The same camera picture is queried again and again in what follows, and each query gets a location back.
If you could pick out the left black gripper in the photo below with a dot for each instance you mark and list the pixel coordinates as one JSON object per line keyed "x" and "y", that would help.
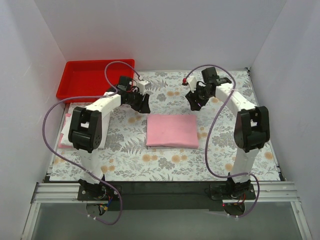
{"x": 140, "y": 102}

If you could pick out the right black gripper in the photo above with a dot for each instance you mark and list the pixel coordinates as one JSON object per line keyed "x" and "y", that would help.
{"x": 196, "y": 95}

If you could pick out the pink t shirt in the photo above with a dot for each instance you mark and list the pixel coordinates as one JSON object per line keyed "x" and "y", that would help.
{"x": 172, "y": 130}
{"x": 63, "y": 141}

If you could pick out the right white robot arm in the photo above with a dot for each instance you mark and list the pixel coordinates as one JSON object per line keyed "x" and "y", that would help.
{"x": 252, "y": 126}

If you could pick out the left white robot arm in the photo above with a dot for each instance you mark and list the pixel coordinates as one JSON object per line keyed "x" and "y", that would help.
{"x": 89, "y": 127}

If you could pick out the floral table cloth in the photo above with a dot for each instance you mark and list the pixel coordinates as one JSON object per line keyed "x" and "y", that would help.
{"x": 126, "y": 157}

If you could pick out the red plastic tray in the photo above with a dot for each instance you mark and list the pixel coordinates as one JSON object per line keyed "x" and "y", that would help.
{"x": 87, "y": 78}

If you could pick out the folded pink t shirt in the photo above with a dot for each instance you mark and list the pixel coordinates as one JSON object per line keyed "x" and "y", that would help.
{"x": 63, "y": 141}

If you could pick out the folded white t shirt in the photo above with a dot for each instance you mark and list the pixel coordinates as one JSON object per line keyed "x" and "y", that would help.
{"x": 105, "y": 127}

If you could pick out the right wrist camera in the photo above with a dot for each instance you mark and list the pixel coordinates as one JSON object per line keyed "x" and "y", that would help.
{"x": 191, "y": 82}

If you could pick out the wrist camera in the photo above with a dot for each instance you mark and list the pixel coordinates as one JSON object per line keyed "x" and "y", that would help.
{"x": 142, "y": 85}
{"x": 191, "y": 82}

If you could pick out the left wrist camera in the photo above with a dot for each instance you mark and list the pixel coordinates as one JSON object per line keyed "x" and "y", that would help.
{"x": 142, "y": 85}

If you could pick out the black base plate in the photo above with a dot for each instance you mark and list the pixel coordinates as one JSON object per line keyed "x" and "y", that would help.
{"x": 164, "y": 195}

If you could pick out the aluminium frame rail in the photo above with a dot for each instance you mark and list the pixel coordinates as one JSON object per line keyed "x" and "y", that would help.
{"x": 57, "y": 214}

